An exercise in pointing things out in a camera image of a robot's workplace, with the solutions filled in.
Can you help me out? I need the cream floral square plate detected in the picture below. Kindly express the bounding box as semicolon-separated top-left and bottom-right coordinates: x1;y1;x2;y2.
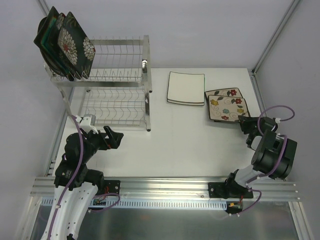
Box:
208;95;251;123

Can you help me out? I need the round silver-rimmed cream plate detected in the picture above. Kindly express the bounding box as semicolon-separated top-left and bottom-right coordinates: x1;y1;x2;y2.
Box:
37;17;67;77

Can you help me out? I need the dark square teal-centre plate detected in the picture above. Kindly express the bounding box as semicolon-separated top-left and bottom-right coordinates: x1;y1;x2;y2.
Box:
33;7;59;68

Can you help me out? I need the black chrysanthemum square plate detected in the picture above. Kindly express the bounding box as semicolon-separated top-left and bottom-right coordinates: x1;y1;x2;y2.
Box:
50;12;81;81

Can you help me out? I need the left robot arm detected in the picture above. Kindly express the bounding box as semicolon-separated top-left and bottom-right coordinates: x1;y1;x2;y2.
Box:
41;126;124;240

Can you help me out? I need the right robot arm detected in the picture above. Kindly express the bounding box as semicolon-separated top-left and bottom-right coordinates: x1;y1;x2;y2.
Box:
222;115;298;199

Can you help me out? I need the stainless steel dish rack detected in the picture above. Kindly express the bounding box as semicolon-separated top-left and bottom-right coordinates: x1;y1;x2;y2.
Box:
44;35;153;132

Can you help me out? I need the lower cream floral plate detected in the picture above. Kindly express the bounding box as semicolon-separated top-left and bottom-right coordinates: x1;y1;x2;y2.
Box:
204;87;243;100

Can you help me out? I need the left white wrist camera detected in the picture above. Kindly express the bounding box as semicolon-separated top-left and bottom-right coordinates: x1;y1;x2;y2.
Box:
75;114;98;134

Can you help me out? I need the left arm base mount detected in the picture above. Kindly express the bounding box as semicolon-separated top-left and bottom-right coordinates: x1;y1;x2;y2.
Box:
103;179;121;194

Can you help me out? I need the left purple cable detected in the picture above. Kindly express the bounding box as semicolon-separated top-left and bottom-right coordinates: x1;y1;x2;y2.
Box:
46;114;122;240

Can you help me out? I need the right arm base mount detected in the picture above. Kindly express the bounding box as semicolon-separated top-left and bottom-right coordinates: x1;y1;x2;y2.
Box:
208;182;254;199

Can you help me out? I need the white slotted cable duct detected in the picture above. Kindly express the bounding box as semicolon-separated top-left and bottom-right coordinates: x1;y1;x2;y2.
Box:
39;198;228;210

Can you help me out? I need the aluminium frame rail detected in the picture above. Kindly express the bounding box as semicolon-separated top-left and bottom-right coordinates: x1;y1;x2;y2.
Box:
29;174;301;202

